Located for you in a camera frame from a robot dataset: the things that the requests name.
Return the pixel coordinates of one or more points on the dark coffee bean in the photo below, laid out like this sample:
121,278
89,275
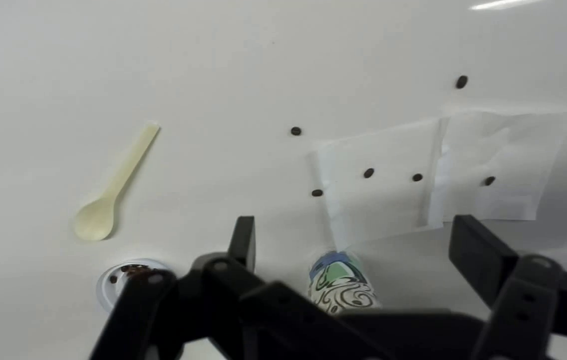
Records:
490,181
368,172
317,193
297,131
418,177
462,81

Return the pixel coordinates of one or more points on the patterned paper cup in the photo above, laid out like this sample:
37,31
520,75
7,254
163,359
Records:
343,286

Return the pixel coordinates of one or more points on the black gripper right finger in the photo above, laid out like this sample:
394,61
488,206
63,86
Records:
544,307

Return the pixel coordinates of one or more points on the white paper towel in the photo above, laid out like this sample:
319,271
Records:
444,172

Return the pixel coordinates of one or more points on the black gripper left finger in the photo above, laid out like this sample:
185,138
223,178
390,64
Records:
165,312

